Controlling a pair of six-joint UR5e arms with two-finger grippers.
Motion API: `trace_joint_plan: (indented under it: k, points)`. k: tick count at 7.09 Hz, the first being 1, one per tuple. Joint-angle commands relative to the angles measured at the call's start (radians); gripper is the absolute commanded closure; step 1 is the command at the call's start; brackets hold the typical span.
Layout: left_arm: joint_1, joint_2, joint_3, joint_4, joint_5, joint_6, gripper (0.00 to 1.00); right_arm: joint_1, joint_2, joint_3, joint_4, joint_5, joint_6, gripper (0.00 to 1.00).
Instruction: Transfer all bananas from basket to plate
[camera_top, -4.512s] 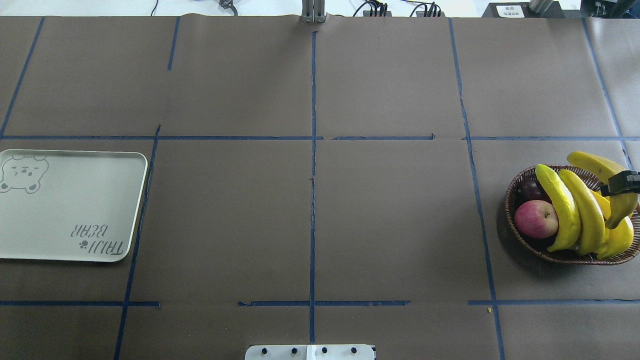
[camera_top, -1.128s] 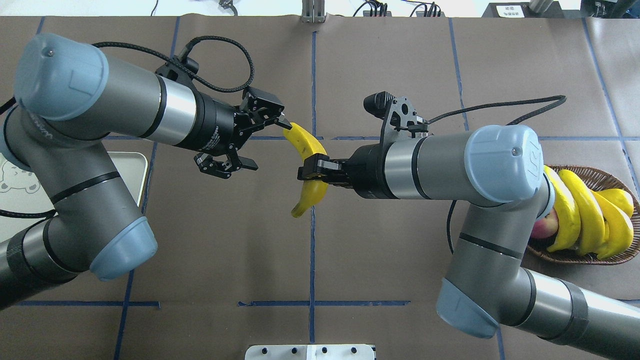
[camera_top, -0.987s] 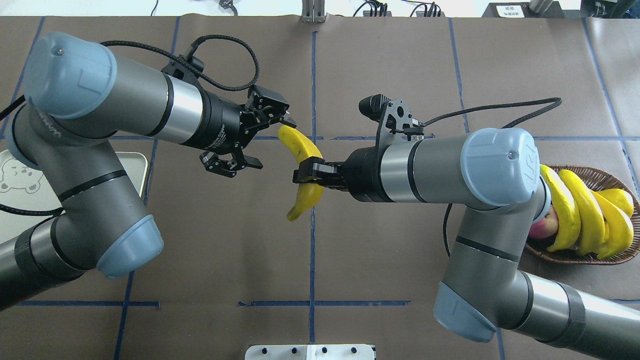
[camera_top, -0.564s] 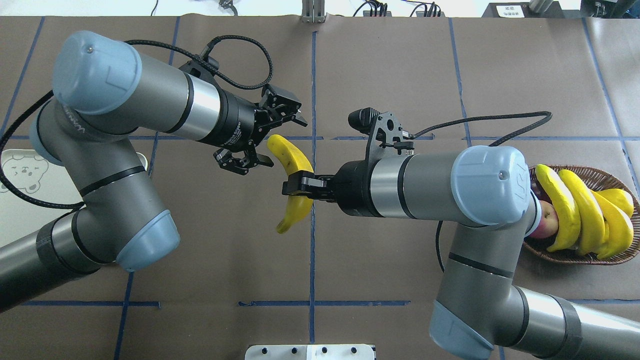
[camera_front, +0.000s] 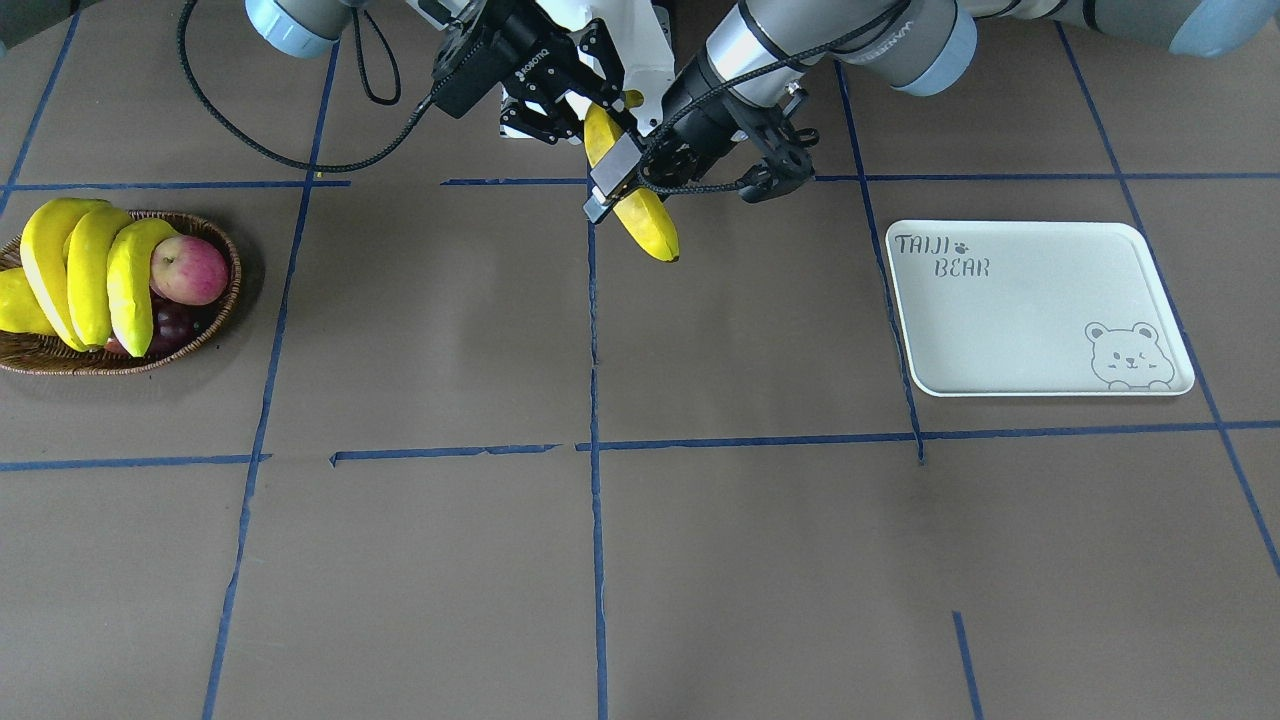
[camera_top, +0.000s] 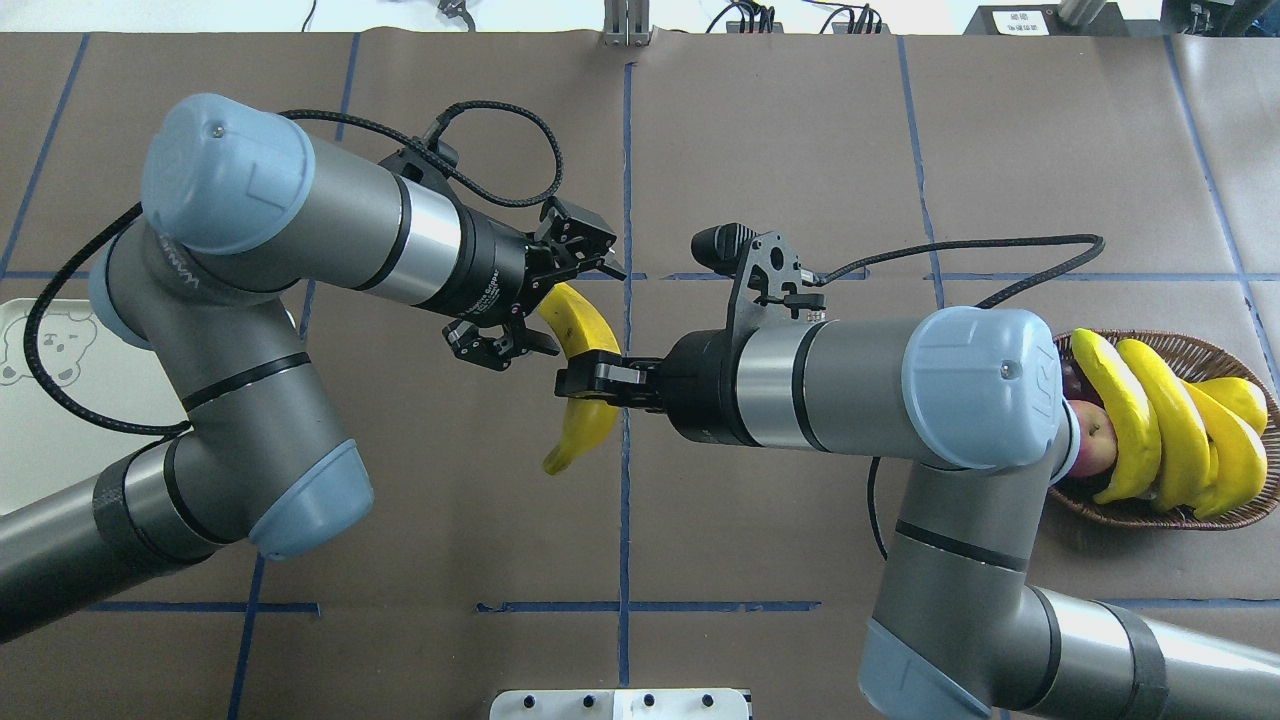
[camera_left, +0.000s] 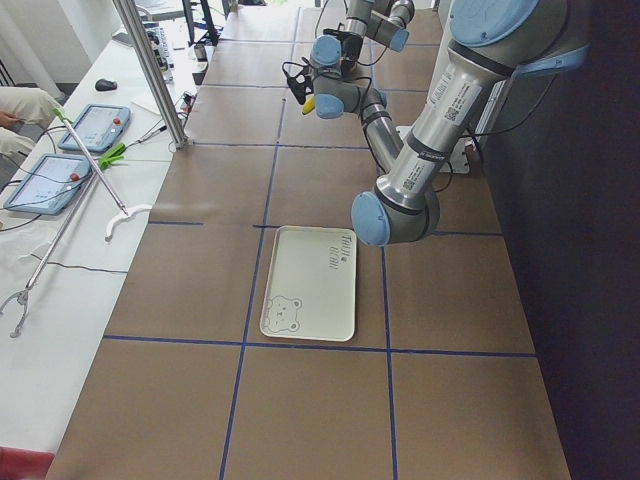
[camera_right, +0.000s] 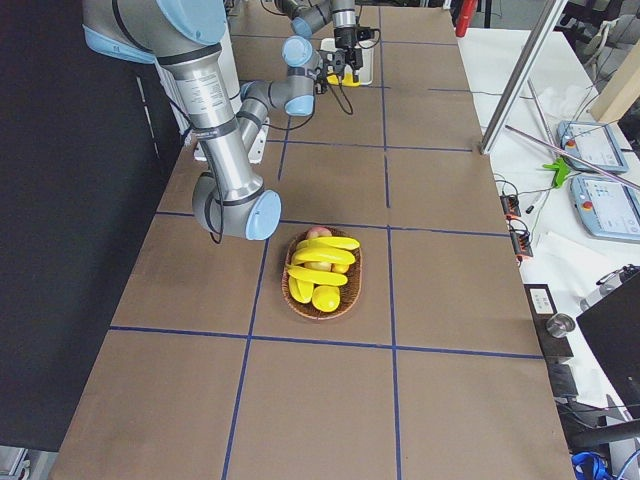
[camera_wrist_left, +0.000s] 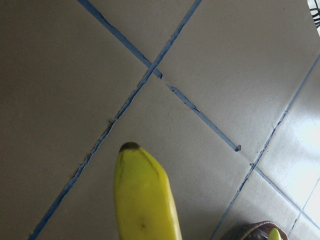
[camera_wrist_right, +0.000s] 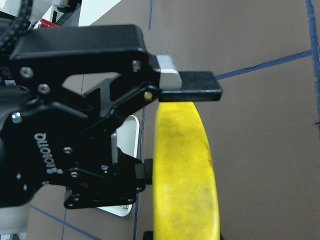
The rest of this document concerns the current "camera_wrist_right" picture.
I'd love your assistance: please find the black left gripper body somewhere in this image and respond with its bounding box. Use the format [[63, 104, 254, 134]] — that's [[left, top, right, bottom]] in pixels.
[[0, 24, 160, 209]]

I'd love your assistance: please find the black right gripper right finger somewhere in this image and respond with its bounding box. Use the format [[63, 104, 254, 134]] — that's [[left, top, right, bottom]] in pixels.
[[156, 55, 223, 102]]

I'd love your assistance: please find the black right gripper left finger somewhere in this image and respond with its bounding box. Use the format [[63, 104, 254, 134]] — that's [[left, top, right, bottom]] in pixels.
[[134, 158, 153, 186]]

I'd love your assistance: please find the yellow banana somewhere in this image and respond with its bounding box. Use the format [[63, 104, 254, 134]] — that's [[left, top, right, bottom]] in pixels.
[[152, 102, 220, 240]]

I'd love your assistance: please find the white bear tray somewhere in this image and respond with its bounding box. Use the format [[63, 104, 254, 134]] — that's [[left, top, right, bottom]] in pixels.
[[98, 115, 140, 217]]

